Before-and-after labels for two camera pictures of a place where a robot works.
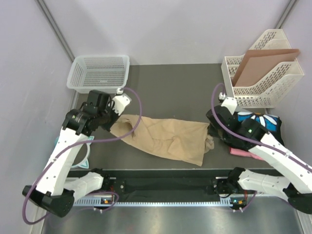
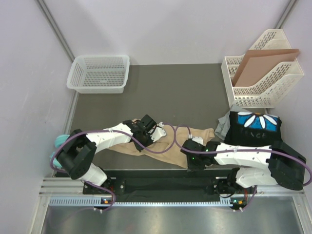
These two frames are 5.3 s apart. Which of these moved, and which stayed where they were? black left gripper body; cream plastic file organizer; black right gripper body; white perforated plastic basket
Moved: black right gripper body; black left gripper body
Stayed: white perforated plastic basket; cream plastic file organizer
